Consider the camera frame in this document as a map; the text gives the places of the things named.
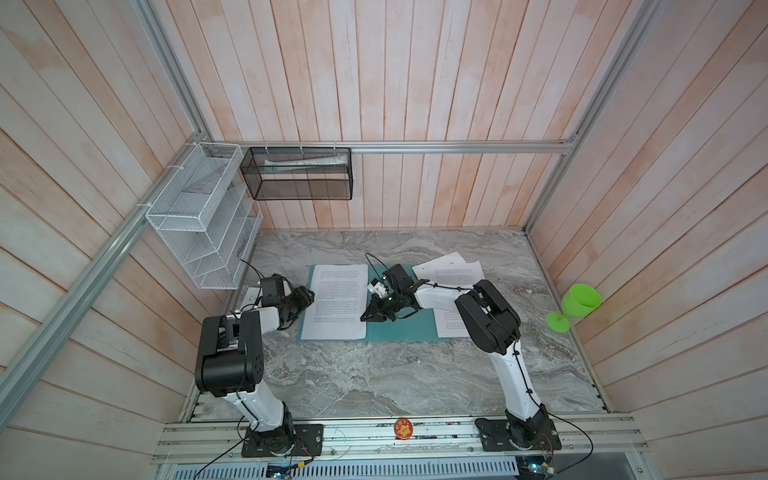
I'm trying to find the printed paper sheet middle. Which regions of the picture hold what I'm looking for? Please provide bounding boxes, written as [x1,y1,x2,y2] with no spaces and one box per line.
[422,261,485,338]

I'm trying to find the green plastic goblet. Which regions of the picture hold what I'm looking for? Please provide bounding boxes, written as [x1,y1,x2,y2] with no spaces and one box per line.
[545,283,602,333]

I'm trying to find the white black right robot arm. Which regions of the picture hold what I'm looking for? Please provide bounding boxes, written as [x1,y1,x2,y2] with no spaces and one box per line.
[360,264,562,452]

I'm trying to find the printed paper sheet top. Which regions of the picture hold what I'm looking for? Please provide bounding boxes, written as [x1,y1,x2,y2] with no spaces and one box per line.
[300,265,368,341]

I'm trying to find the teal green folder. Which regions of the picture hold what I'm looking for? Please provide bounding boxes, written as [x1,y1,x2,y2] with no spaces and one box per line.
[297,265,451,343]

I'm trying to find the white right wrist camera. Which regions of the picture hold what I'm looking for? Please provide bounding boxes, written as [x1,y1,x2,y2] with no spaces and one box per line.
[367,278,389,298]

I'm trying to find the red round sticker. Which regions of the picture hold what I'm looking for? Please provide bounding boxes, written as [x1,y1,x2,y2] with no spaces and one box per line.
[394,418,414,440]

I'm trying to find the white wire mesh shelf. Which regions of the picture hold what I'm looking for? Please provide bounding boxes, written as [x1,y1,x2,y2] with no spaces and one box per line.
[146,142,263,290]

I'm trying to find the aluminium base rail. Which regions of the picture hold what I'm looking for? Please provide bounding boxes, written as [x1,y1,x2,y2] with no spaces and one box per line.
[151,413,649,465]

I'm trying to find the printed paper sheet bottom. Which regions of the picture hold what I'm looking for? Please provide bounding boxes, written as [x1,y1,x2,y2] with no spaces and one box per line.
[412,252,466,279]

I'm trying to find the black wire mesh basket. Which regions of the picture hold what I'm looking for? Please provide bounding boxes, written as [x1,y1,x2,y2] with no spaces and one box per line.
[240,146,354,201]

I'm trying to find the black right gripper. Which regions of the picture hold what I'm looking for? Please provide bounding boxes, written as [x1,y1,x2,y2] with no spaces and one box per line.
[359,291,403,321]

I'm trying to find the printed paper sheet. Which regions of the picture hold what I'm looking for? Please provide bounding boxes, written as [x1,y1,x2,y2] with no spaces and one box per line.
[412,252,466,279]
[300,265,368,341]
[422,261,485,338]

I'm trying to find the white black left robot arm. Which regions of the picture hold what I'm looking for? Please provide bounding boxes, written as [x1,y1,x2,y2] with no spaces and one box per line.
[195,274,324,458]

